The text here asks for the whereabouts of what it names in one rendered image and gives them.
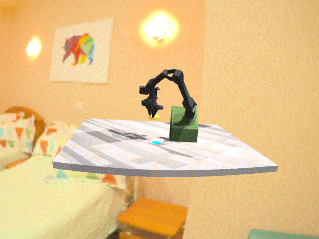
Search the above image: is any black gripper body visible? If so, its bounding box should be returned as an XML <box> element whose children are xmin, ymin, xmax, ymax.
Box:
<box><xmin>146</xmin><ymin>96</ymin><xmax>163</xmax><ymax>110</ymax></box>

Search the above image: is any yellow tall cylinder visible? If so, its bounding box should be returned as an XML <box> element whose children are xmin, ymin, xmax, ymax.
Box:
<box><xmin>149</xmin><ymin>115</ymin><xmax>159</xmax><ymax>120</ymax></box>

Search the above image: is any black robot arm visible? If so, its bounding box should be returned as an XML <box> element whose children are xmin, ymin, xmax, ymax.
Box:
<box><xmin>139</xmin><ymin>69</ymin><xmax>197</xmax><ymax>118</ymax></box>

